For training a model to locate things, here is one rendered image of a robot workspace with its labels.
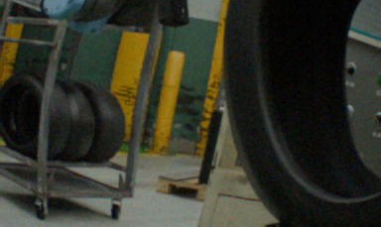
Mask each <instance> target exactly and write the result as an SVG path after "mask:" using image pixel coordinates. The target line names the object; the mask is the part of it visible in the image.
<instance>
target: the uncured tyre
mask: <svg viewBox="0 0 381 227"><path fill-rule="evenodd" d="M360 2H361V0H228V5H227V8H226V15H225V20H224V21H225V24H224V30H223V36H224V37H223V47H222V57H223V80H224V92H225V99H226V106H227V111H228V116H229V117H228V121H229V125H230V129H231V133H232V135H233V141H234V145H235V148H236V153H237V154H238V157H239V161H240V163H241V164H242V168H243V170H244V171H245V174H246V176H247V179H248V180H249V183H250V185H251V187H252V188H253V190H254V192H255V194H257V197H258V198H259V199H260V200H261V202H262V204H264V206H265V207H266V209H267V210H269V212H270V213H271V214H272V215H273V216H274V217H275V218H276V219H277V220H278V221H280V223H281V224H282V223H283V224H284V225H285V227H381V177H380V176H379V175H377V174H375V172H373V170H372V169H371V168H370V167H369V166H368V164H367V163H366V162H365V161H364V159H363V158H362V156H361V155H360V152H359V150H358V147H357V145H356V144H357V143H356V141H355V139H354V134H353V132H352V129H351V128H352V127H351V123H350V119H349V113H348V112H349V110H348V103H347V95H346V77H345V69H346V67H345V63H346V59H345V58H346V49H347V47H346V46H347V40H348V35H349V28H350V24H351V21H352V18H353V15H354V12H355V11H356V9H357V6H358V5H359V3H360Z"/></svg>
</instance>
